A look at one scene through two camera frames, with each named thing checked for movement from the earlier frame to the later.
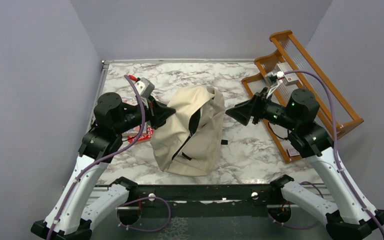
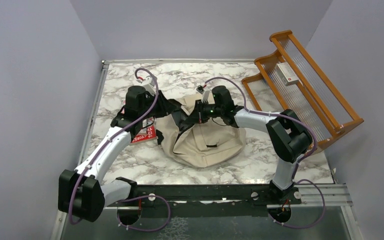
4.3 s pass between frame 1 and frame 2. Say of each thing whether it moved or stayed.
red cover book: stayed
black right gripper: moved
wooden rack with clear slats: stayed
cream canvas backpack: moved
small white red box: stayed
